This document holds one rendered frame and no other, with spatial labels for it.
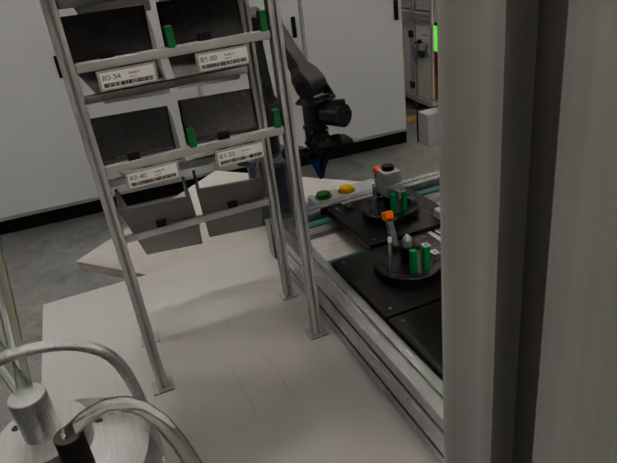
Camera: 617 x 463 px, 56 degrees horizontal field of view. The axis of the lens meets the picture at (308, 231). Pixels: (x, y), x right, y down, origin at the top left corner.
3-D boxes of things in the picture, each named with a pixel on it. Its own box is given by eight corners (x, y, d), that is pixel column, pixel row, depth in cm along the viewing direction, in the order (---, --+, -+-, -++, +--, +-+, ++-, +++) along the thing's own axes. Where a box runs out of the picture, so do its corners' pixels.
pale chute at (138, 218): (146, 254, 134) (143, 237, 136) (203, 243, 136) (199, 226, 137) (117, 210, 108) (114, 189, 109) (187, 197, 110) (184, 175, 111)
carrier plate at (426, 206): (327, 215, 150) (326, 208, 149) (407, 192, 157) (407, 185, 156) (370, 253, 130) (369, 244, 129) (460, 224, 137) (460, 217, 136)
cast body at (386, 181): (375, 190, 142) (373, 163, 139) (390, 186, 144) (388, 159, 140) (391, 201, 135) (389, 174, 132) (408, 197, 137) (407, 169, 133)
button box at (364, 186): (309, 215, 163) (307, 195, 161) (375, 197, 170) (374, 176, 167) (319, 224, 157) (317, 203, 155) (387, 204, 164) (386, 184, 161)
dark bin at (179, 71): (178, 89, 121) (171, 54, 121) (240, 79, 123) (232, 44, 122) (164, 48, 93) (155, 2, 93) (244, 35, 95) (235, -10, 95)
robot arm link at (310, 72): (229, 20, 149) (247, -7, 141) (252, 15, 154) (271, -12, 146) (290, 115, 148) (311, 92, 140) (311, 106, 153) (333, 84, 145)
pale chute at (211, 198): (208, 237, 139) (206, 220, 140) (263, 226, 140) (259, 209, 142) (196, 190, 112) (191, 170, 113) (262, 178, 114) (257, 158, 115)
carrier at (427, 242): (331, 269, 126) (326, 218, 120) (426, 239, 133) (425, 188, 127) (387, 326, 105) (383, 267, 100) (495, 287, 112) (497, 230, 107)
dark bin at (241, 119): (194, 161, 128) (186, 128, 128) (252, 151, 130) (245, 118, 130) (185, 142, 100) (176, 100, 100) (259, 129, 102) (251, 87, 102)
